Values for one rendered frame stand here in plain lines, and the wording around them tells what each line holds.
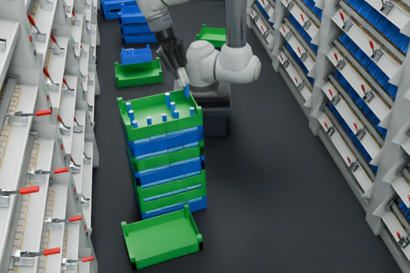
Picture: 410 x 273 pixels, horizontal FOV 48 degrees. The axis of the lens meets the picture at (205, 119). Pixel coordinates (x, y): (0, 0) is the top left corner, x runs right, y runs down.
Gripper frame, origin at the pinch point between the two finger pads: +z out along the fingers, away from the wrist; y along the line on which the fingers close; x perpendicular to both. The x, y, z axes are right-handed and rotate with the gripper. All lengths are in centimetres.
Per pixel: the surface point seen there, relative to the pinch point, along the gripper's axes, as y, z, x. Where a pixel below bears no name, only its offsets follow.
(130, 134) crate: -26.9, 11.3, 8.1
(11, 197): -87, -9, -46
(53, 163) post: -62, 2, -3
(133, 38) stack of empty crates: 89, -4, 154
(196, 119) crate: -4.1, 16.8, -3.9
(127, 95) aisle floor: 38, 21, 109
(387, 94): 46, 33, -56
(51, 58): -33, -25, 28
